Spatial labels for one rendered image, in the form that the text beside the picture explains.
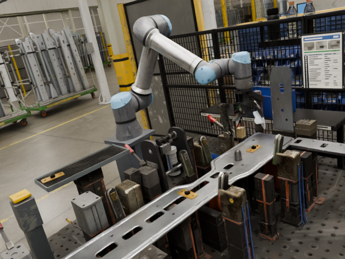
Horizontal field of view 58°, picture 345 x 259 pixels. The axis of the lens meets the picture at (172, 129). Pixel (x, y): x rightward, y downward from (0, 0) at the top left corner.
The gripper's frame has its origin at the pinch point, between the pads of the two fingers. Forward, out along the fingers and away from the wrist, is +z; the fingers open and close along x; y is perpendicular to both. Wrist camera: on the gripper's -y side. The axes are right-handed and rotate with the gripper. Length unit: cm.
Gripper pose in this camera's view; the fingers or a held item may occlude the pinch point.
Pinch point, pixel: (251, 127)
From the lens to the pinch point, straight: 150.8
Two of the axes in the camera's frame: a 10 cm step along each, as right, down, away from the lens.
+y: -7.2, 3.5, -6.1
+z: 1.8, 9.3, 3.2
